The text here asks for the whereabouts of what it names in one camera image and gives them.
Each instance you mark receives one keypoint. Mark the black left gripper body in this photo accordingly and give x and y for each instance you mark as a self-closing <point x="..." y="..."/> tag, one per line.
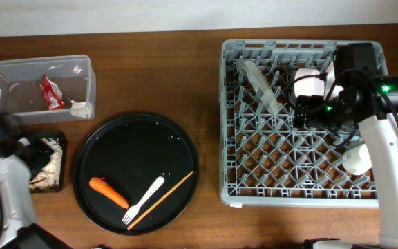
<point x="48" y="151"/>

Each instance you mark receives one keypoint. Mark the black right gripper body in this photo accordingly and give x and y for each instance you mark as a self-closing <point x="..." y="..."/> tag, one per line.
<point x="317" y="108"/>

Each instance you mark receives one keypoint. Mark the pink bowl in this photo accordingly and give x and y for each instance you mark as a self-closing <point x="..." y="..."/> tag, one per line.
<point x="308" y="86"/>

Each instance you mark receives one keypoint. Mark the rice and peanut leftovers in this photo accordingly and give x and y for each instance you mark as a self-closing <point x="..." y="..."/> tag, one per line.
<point x="48" y="179"/>

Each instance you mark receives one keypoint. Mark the grey plate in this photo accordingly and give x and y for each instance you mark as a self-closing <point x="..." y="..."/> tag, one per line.
<point x="261" y="87"/>

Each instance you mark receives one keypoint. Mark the red snack wrapper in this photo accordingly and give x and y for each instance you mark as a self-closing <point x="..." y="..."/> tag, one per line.
<point x="52" y="95"/>

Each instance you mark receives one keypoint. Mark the white tissue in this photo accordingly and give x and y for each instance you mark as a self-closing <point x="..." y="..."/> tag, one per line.
<point x="81" y="109"/>

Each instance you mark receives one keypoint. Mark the orange carrot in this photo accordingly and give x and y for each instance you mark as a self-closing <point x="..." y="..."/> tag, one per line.
<point x="101" y="186"/>

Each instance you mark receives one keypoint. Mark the cream paper cup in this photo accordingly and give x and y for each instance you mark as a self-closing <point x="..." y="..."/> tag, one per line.
<point x="357" y="160"/>

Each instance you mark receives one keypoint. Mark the round black serving tray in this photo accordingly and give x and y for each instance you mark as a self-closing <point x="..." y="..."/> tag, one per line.
<point x="129" y="153"/>

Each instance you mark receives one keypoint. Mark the white plastic fork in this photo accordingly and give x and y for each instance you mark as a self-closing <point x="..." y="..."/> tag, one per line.
<point x="133" y="210"/>

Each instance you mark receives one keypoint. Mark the wooden chopstick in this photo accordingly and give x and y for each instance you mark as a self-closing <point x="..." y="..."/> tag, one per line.
<point x="137" y="220"/>

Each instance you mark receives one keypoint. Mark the blue cup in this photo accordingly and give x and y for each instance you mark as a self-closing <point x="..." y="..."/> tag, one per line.
<point x="348" y="134"/>

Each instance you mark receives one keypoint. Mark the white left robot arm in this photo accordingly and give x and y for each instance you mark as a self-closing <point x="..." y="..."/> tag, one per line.
<point x="18" y="222"/>

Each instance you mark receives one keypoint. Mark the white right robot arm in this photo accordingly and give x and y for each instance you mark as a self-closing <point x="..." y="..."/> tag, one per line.
<point x="356" y="92"/>

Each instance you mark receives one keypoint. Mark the clear plastic waste bin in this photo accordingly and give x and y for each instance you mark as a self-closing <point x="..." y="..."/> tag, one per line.
<point x="21" y="96"/>

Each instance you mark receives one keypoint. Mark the grey dishwasher rack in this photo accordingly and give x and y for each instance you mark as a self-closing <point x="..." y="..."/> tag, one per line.
<point x="264" y="159"/>

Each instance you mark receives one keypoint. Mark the black rectangular tray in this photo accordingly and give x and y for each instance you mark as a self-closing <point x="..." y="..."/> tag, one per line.
<point x="63" y="142"/>

